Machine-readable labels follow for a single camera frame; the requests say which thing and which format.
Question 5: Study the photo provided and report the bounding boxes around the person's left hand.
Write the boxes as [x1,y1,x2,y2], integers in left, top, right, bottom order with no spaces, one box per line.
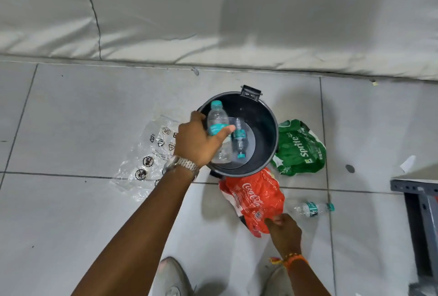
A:
[173,111,236,168]

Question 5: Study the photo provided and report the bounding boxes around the person's right hand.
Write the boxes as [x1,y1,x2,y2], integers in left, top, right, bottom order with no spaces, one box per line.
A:
[264,213,303,259]

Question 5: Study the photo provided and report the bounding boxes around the clear bottle with teal cap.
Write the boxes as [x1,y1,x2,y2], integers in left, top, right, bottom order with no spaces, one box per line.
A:
[207,100,234,164]

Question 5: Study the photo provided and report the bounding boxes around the red plastic wrapper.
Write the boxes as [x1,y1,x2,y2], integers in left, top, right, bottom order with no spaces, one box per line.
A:
[219,167,285,238]

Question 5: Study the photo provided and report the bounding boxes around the person's right forearm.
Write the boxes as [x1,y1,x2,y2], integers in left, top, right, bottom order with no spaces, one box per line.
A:
[287,257,332,296]

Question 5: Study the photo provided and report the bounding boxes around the person's left forearm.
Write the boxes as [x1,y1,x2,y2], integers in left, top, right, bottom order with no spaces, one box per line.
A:
[71,164,195,296]

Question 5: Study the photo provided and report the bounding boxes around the small clear bottle teal label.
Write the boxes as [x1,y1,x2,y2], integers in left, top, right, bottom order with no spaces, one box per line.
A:
[233,117,248,160]

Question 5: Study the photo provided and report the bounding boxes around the black round trash bin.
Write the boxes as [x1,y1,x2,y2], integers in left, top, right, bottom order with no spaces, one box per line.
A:
[197,85,279,179]

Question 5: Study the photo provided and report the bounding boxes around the crushed clear bottle teal cap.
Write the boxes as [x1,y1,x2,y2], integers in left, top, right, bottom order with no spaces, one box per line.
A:
[294,201,335,218]

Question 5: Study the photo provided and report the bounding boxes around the orange thread wristband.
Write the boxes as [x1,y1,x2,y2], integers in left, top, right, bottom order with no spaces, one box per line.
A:
[270,253,309,270]

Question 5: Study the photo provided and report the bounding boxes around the silver wristwatch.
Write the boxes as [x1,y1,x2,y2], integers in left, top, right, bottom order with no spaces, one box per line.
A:
[164,156,200,181]

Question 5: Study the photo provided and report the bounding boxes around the person's grey right shoe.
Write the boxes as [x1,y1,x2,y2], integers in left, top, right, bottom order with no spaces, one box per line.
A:
[262,265,295,296]

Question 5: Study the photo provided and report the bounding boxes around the person's grey shoe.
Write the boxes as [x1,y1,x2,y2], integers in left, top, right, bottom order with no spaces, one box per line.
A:
[262,265,295,296]
[153,256,194,296]

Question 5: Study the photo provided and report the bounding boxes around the green plastic wrapper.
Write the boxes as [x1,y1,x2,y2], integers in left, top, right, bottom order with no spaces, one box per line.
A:
[271,119,327,177]

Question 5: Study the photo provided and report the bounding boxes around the clear plastic bag black symbols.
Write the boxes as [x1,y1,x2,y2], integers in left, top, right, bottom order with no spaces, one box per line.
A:
[110,115,180,202]

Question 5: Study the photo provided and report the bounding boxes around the person's grey left shoe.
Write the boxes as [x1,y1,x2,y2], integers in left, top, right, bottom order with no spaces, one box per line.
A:
[153,256,194,296]

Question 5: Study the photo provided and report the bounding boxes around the grey fabric cover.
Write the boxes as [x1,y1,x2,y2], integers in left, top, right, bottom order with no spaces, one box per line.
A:
[0,0,438,82]

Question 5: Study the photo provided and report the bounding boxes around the white paper scrap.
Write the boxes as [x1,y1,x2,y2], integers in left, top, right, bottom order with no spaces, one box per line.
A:
[399,155,417,174]

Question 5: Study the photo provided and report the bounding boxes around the grey metal rack frame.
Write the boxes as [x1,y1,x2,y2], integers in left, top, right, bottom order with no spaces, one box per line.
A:
[390,178,438,296]

